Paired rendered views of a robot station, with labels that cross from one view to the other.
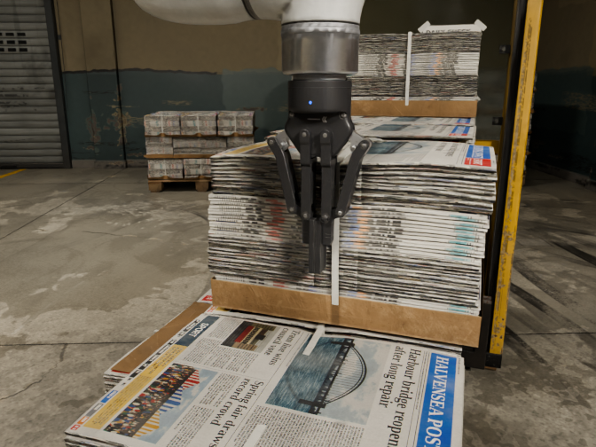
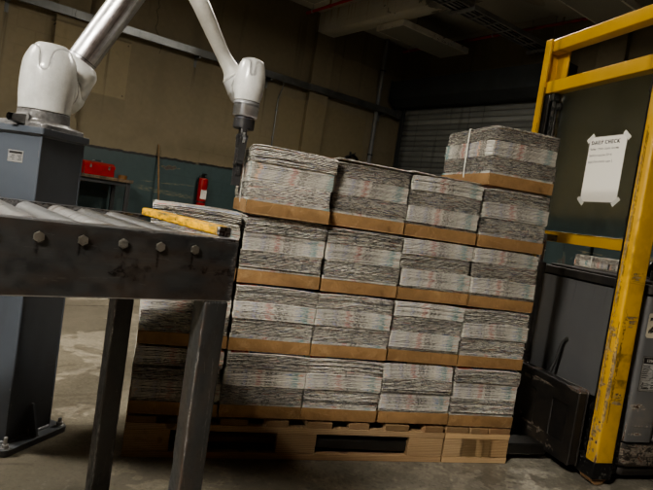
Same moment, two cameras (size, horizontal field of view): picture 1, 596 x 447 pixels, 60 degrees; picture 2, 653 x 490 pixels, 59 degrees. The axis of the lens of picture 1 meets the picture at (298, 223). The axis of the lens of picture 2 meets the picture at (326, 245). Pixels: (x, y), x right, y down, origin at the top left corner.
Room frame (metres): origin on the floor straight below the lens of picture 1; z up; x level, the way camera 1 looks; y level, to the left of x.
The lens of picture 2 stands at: (-0.27, -1.91, 0.88)
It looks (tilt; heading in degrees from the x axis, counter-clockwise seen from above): 3 degrees down; 55
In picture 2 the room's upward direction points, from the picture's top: 9 degrees clockwise
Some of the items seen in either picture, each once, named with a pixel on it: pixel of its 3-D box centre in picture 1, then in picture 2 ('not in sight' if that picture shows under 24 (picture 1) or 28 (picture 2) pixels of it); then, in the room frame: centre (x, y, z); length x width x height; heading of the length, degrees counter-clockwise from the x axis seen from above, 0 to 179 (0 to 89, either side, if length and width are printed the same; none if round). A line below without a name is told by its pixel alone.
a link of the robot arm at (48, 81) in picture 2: not in sight; (49, 78); (0.02, 0.16, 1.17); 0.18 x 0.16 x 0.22; 71
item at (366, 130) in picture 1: (379, 129); (360, 166); (1.06, -0.17, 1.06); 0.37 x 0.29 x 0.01; 71
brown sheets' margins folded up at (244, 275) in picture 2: not in sight; (297, 335); (0.92, -0.12, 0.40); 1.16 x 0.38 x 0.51; 162
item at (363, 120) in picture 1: (397, 121); (426, 178); (1.33, -0.25, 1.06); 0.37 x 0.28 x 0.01; 71
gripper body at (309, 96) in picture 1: (319, 118); (242, 131); (0.63, -0.03, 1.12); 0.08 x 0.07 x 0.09; 72
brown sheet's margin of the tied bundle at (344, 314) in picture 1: (358, 274); not in sight; (0.77, -0.10, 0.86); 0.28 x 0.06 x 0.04; 161
